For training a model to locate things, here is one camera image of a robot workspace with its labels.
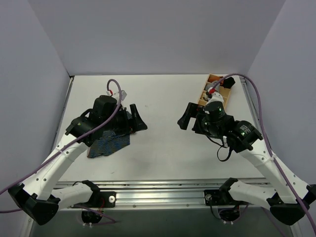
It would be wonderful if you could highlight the purple cable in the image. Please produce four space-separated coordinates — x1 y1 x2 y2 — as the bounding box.
0 79 123 213
208 73 316 237

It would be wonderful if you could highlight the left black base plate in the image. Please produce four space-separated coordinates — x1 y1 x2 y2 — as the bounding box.
75 191 116 208

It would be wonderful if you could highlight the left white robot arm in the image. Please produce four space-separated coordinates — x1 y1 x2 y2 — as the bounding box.
8 95 148 225

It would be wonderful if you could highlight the beige rolled garment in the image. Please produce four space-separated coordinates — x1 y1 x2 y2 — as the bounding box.
200 92 209 102

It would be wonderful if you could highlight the grey rolled garment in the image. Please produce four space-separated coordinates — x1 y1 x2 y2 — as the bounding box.
205 81 217 90

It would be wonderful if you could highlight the navy striped underwear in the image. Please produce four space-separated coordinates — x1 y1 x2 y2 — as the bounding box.
87 124 130 158

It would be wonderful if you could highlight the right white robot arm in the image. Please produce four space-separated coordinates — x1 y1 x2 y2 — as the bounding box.
177 97 316 226

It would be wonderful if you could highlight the wooden compartment tray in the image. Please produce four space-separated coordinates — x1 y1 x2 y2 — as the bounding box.
197 74 231 108

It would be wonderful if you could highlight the aluminium rail frame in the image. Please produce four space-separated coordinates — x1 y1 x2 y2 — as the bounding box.
21 180 301 237

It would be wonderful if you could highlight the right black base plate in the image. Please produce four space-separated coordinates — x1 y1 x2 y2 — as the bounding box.
203 189 247 206

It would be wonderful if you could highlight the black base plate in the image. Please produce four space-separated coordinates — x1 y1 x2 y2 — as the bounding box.
75 191 116 208
203 189 247 206

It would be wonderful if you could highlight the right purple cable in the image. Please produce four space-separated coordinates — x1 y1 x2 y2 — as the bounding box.
208 73 316 237

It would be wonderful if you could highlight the black rolled garment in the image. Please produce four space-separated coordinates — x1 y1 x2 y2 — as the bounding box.
221 77 236 89

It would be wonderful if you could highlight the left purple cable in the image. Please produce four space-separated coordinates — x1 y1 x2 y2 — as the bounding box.
0 79 123 213

